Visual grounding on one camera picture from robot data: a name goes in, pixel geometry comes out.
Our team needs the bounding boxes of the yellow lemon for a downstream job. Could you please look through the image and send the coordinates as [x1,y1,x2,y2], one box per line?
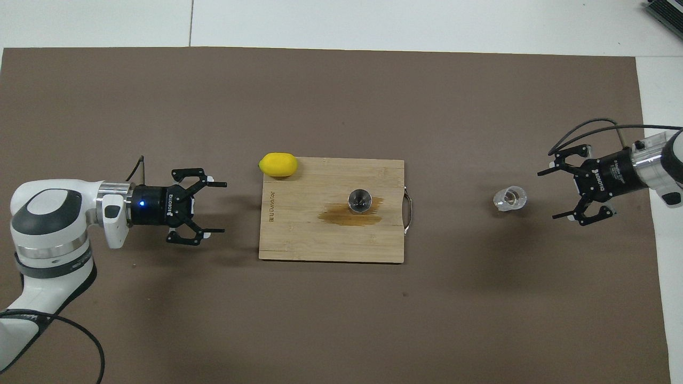
[259,153,298,178]

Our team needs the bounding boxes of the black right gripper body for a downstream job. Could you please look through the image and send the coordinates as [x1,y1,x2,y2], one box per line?
[576,151,649,202]

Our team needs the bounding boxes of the small clear glass cup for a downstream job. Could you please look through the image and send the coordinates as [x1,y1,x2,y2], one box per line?
[493,186,528,212]

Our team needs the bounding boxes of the grey laptop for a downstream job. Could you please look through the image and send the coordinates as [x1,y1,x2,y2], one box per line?
[642,0,683,39]

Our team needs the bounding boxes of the steel cocktail jigger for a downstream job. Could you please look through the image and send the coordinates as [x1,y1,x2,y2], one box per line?
[347,188,372,213]

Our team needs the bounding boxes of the brown table mat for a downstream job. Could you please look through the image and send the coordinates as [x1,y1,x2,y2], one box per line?
[0,47,672,384]

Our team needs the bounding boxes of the wooden cutting board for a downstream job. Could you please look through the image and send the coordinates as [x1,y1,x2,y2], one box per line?
[259,157,412,263]

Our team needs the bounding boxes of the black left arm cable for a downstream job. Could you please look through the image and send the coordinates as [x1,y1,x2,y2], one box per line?
[0,155,106,384]

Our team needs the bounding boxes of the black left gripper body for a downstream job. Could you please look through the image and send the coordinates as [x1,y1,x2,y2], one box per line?
[131,185,195,227]

